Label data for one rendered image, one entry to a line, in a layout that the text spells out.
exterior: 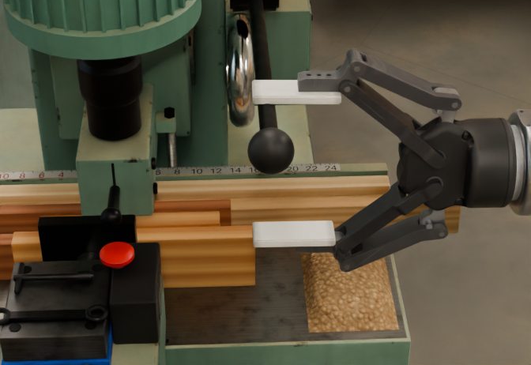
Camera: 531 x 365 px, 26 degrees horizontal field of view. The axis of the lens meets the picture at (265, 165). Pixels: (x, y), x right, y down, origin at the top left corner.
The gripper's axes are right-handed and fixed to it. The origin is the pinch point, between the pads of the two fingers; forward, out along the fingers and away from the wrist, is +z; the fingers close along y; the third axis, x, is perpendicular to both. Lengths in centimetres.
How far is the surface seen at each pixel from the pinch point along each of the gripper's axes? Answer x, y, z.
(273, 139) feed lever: 9.1, 7.7, -0.1
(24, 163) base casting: -46, -26, 29
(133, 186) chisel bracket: -11.8, -9.0, 12.2
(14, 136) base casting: -52, -26, 31
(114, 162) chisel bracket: -11.6, -6.2, 13.8
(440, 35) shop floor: -224, -90, -60
